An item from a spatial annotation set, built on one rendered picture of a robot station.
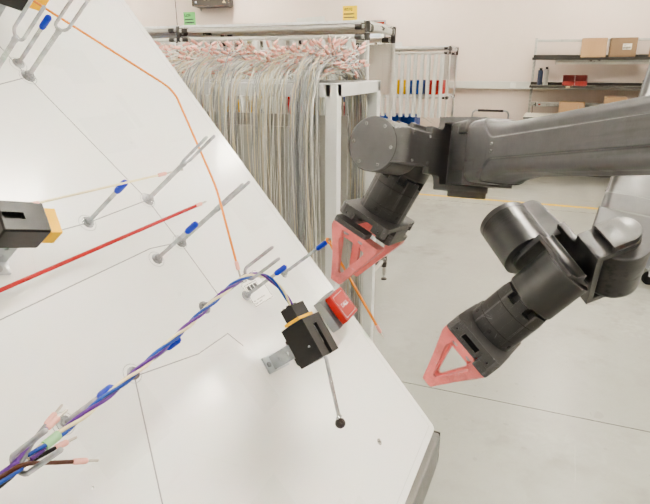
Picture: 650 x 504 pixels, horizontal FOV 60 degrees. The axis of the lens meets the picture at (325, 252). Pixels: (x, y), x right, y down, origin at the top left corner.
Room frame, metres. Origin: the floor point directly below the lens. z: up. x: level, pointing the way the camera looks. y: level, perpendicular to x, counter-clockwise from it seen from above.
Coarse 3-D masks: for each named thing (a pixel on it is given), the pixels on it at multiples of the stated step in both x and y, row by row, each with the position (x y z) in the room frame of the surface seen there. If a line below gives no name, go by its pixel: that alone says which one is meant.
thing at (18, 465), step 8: (56, 416) 0.36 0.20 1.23; (48, 424) 0.35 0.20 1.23; (64, 440) 0.36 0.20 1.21; (72, 440) 0.37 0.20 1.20; (56, 448) 0.35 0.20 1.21; (24, 456) 0.33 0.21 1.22; (40, 456) 0.34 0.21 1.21; (16, 464) 0.32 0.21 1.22; (24, 464) 0.32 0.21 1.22; (32, 464) 0.33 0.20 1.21; (48, 464) 0.33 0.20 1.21; (56, 464) 0.34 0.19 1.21; (0, 472) 0.31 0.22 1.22; (8, 472) 0.31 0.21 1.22; (16, 472) 0.32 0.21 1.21; (0, 480) 0.31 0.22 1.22; (8, 480) 0.31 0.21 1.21; (0, 488) 0.30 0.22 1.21
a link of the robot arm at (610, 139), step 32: (480, 128) 0.56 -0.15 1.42; (512, 128) 0.50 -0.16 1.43; (544, 128) 0.45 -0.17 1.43; (576, 128) 0.41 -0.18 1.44; (608, 128) 0.38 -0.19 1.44; (640, 128) 0.35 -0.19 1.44; (448, 160) 0.62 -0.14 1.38; (480, 160) 0.54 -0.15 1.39; (512, 160) 0.49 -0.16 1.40; (544, 160) 0.44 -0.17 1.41; (576, 160) 0.40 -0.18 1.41; (608, 160) 0.37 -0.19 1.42; (640, 160) 0.34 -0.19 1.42
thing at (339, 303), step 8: (328, 296) 0.85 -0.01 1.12; (336, 296) 0.85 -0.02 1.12; (344, 296) 0.87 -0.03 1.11; (328, 304) 0.83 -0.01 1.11; (336, 304) 0.83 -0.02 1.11; (344, 304) 0.85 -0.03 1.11; (352, 304) 0.87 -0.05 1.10; (336, 312) 0.83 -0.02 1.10; (344, 312) 0.83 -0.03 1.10; (352, 312) 0.85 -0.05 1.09; (344, 320) 0.82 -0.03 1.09
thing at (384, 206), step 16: (384, 176) 0.64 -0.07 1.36; (368, 192) 0.66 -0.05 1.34; (384, 192) 0.64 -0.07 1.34; (400, 192) 0.64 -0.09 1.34; (416, 192) 0.64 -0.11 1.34; (352, 208) 0.63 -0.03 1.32; (368, 208) 0.65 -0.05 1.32; (384, 208) 0.64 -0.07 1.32; (400, 208) 0.64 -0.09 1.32; (384, 224) 0.62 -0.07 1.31; (400, 224) 0.65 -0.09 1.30
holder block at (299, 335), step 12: (300, 324) 0.66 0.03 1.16; (312, 324) 0.66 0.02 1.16; (324, 324) 0.68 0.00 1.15; (288, 336) 0.66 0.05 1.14; (300, 336) 0.65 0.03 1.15; (312, 336) 0.65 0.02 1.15; (324, 336) 0.66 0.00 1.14; (300, 348) 0.65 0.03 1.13; (312, 348) 0.64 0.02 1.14; (324, 348) 0.65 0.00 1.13; (336, 348) 0.66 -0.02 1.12; (300, 360) 0.65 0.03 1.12; (312, 360) 0.64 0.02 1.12
